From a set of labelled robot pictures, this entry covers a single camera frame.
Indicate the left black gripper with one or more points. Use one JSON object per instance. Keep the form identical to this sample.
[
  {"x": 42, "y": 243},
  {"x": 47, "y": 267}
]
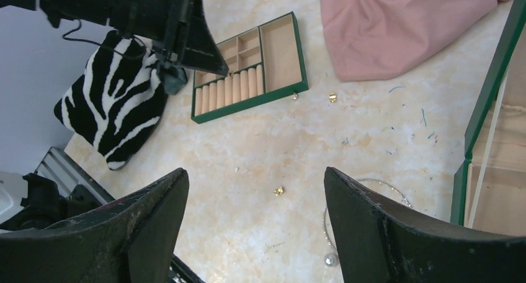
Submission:
[{"x": 178, "y": 29}]

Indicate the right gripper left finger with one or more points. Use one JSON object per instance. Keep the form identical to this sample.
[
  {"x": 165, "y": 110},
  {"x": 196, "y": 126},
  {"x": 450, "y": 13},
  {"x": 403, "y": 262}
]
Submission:
[{"x": 102, "y": 240}]

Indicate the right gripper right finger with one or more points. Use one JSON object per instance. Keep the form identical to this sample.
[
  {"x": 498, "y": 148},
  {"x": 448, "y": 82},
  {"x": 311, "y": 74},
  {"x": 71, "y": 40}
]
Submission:
[{"x": 381, "y": 240}]

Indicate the green jewelry tray insert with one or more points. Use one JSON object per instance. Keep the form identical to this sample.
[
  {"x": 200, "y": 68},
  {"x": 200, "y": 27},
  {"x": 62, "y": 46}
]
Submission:
[{"x": 265, "y": 63}]

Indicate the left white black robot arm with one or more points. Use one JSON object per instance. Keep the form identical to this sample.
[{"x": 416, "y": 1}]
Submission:
[{"x": 96, "y": 11}]

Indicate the green jewelry box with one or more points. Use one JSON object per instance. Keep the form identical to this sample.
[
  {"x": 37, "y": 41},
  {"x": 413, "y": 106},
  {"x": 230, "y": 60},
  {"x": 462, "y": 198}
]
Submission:
[{"x": 489, "y": 186}]

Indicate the dark teal small pouch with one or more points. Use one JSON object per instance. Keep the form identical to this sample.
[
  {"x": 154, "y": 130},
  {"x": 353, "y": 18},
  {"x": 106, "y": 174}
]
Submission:
[{"x": 173, "y": 78}]

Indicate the silver pearl bangle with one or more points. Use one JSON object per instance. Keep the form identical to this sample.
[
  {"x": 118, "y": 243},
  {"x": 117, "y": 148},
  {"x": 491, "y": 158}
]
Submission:
[{"x": 332, "y": 259}]

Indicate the zebra print pouch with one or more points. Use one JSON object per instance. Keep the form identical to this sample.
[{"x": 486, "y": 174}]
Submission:
[{"x": 118, "y": 101}]

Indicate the pink cloth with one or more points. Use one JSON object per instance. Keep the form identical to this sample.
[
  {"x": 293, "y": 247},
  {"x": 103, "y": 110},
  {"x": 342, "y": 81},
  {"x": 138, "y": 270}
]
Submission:
[{"x": 371, "y": 40}]

